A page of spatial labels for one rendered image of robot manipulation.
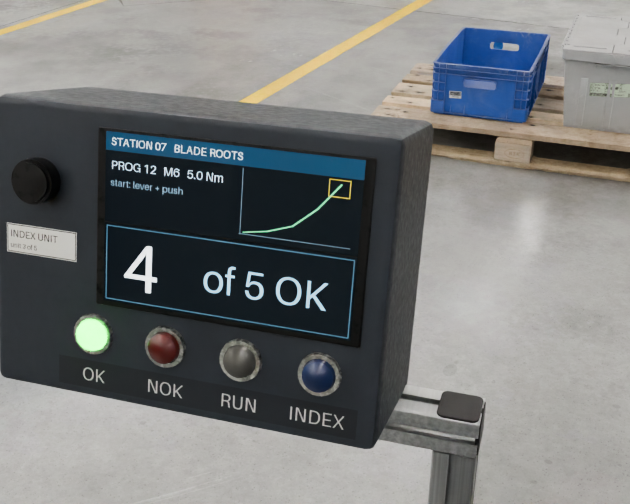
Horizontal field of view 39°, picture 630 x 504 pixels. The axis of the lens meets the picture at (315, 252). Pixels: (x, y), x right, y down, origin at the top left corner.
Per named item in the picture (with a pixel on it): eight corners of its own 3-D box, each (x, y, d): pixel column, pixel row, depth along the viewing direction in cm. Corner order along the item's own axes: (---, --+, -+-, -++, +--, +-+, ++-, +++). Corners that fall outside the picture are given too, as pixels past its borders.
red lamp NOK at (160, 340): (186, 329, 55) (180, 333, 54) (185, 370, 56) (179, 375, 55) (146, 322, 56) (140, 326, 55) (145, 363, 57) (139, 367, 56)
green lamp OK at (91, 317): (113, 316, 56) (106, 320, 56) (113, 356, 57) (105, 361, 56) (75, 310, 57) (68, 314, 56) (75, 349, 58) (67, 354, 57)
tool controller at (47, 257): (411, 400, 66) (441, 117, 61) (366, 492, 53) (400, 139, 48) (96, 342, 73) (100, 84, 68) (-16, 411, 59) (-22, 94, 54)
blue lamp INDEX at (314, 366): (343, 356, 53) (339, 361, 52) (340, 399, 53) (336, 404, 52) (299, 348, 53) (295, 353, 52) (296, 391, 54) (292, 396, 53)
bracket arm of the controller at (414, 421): (483, 432, 62) (487, 397, 61) (477, 460, 60) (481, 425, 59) (171, 373, 69) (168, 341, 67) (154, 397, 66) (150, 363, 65)
